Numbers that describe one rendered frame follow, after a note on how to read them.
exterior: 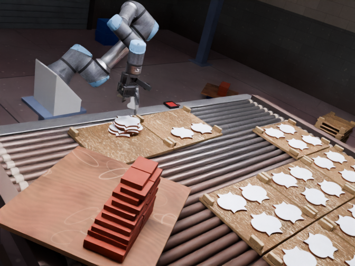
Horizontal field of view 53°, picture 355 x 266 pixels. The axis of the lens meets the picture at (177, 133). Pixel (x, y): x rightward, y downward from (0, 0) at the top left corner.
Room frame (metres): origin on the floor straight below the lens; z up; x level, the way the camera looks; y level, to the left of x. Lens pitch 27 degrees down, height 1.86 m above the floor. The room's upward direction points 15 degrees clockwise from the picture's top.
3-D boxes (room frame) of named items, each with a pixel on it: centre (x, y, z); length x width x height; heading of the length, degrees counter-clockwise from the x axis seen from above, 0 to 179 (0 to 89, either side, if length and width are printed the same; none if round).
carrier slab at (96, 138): (1.55, 0.26, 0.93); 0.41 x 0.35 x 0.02; 141
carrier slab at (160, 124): (1.88, 0.00, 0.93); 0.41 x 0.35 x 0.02; 141
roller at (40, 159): (1.86, 0.00, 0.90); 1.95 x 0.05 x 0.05; 137
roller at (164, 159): (1.72, -0.15, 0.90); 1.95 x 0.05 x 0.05; 137
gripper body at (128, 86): (1.64, 0.29, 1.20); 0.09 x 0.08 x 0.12; 130
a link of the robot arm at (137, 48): (1.65, 0.29, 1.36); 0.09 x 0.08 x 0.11; 10
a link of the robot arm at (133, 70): (1.64, 0.28, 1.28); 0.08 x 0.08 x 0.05
